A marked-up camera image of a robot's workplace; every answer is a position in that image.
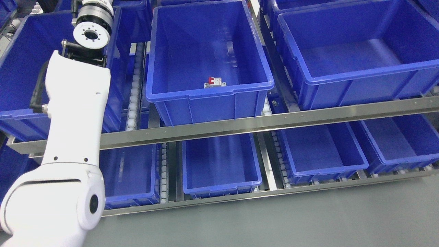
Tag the white red circuit breaker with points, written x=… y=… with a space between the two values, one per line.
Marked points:
x=213 y=82

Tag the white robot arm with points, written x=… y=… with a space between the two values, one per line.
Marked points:
x=59 y=202

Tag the steel shelf rack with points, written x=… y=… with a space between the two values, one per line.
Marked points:
x=204 y=127

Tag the blue bin lower centre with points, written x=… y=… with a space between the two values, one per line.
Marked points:
x=220 y=166

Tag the blue bin centre top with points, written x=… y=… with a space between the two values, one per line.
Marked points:
x=194 y=41

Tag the blue bin lower left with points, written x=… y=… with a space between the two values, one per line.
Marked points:
x=131 y=176

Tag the blue bin rear right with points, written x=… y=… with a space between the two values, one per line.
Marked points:
x=275 y=7

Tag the blue bin right top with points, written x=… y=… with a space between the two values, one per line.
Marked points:
x=358 y=52

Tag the blue bin lower far right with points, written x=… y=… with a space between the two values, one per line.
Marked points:
x=397 y=143

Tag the blue bin left top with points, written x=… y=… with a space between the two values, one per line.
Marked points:
x=32 y=45

